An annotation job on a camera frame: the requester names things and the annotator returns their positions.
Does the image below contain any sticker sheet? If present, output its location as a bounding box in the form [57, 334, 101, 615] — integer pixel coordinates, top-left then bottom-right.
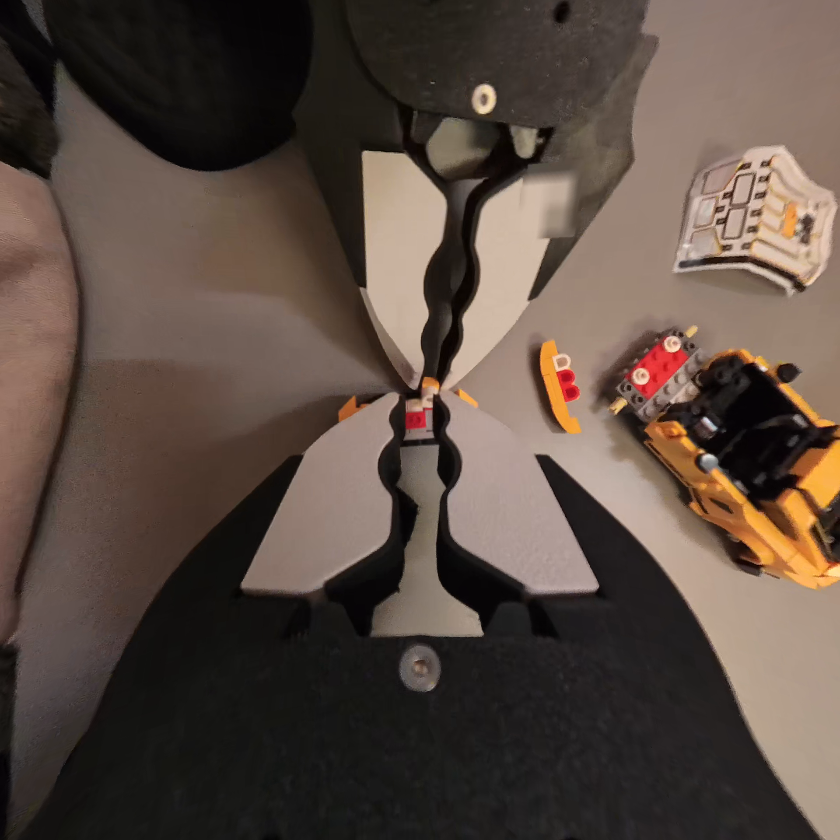
[671, 143, 840, 295]

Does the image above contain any beige garment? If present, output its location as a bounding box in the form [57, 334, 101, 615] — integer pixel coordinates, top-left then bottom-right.
[0, 162, 84, 647]

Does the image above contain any yellow lego car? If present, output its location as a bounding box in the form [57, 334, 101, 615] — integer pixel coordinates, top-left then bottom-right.
[605, 325, 840, 589]

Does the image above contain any orange red grey lego assembly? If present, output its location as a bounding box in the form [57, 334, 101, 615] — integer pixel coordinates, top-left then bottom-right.
[336, 376, 481, 448]

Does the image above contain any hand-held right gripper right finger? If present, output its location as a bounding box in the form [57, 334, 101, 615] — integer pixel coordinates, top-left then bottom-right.
[439, 390, 602, 602]

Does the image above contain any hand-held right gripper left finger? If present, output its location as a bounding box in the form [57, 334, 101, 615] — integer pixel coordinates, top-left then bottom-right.
[241, 394, 403, 603]

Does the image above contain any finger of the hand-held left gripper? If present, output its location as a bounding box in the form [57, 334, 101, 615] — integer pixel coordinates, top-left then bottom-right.
[437, 168, 580, 393]
[357, 147, 455, 393]

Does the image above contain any dark fleece jacket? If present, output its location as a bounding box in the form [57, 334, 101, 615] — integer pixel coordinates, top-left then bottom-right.
[0, 24, 61, 181]

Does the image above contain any orange arch lego piece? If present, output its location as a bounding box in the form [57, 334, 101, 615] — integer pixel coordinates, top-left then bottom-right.
[537, 338, 584, 435]

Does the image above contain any person's left forearm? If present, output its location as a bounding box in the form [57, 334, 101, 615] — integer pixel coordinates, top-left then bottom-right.
[40, 0, 317, 173]

